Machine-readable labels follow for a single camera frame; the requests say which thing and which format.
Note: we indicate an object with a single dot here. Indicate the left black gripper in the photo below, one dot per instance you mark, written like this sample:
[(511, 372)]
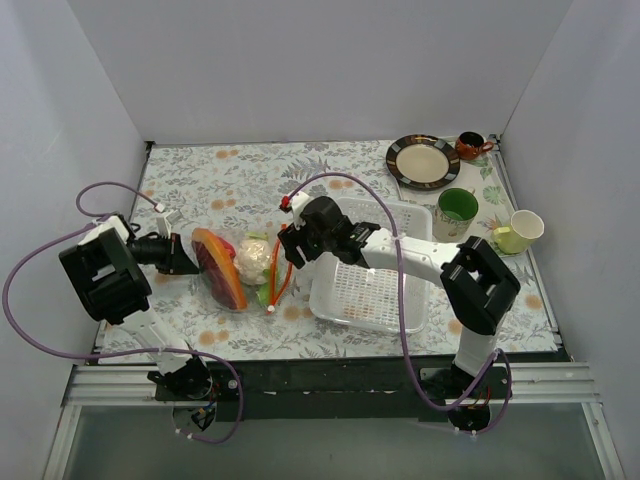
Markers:
[(173, 252)]

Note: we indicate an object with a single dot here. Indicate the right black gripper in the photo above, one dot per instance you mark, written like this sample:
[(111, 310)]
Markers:
[(291, 245)]

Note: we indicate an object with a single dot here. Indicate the fake cauliflower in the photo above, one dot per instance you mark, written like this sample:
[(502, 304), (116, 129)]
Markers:
[(253, 261)]

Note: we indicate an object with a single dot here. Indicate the clear zip top bag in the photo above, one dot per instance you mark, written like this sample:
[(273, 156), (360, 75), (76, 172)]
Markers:
[(280, 275)]

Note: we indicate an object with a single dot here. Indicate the fake green leaf vegetable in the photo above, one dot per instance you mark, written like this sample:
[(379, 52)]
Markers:
[(263, 295)]

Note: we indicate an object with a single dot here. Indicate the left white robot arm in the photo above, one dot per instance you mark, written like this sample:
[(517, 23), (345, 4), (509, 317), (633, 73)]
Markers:
[(104, 270)]

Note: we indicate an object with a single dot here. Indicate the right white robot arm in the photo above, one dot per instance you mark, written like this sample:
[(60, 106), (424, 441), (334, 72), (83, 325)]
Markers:
[(479, 286)]

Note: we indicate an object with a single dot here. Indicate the fake orange red fruit slice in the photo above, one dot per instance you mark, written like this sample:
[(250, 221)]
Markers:
[(215, 260)]

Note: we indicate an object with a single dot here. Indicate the floral table mat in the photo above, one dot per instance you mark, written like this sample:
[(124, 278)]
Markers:
[(238, 187)]

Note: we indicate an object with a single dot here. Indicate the white plastic mesh basket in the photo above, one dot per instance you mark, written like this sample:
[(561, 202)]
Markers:
[(367, 299)]

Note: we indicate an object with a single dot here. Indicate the striped rim ceramic plate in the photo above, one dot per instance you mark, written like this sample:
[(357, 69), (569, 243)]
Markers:
[(422, 162)]

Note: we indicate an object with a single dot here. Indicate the green inside floral mug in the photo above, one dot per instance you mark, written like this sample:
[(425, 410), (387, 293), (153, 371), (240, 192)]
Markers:
[(455, 210)]

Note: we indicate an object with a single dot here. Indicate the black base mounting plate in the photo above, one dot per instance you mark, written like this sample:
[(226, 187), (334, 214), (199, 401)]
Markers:
[(435, 378)]

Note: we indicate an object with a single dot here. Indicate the small brown orange cup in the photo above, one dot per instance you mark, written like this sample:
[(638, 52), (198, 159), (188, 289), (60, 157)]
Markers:
[(470, 145)]

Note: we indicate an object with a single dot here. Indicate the floral serving tray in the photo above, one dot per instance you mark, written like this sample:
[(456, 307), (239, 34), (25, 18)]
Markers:
[(483, 178)]

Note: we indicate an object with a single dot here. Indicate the pale yellow green mug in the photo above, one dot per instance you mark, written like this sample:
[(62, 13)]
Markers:
[(523, 229)]

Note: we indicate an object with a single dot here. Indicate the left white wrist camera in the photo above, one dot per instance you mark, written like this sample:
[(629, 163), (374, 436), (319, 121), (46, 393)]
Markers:
[(165, 222)]

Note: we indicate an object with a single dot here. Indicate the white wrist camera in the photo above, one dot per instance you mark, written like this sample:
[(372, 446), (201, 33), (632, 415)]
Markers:
[(294, 205), (165, 222)]

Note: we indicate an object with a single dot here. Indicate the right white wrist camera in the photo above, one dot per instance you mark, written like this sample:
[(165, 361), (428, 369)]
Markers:
[(294, 205)]

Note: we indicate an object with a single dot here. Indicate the aluminium frame rail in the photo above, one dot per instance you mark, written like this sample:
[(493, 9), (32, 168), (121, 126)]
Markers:
[(119, 385)]

